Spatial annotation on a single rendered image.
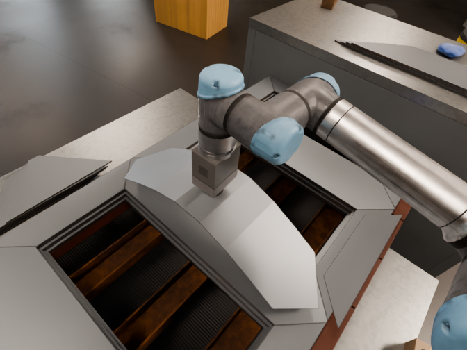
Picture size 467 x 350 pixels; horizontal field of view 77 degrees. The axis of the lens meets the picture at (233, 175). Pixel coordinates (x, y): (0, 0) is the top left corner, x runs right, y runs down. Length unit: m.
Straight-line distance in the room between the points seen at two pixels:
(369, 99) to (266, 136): 0.92
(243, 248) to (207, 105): 0.33
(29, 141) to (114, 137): 1.39
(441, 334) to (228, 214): 0.42
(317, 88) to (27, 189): 0.92
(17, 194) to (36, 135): 1.53
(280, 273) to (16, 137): 2.30
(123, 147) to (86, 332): 0.69
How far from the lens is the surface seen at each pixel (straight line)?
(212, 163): 0.57
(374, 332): 1.04
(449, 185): 0.53
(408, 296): 1.15
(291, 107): 0.48
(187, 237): 0.82
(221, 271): 0.78
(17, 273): 0.89
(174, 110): 1.37
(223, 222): 0.66
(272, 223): 0.71
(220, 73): 0.50
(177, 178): 0.75
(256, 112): 0.46
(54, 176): 1.14
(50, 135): 2.59
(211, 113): 0.49
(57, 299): 0.83
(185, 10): 3.83
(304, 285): 0.75
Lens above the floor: 1.58
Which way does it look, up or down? 49 degrees down
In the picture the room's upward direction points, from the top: 8 degrees clockwise
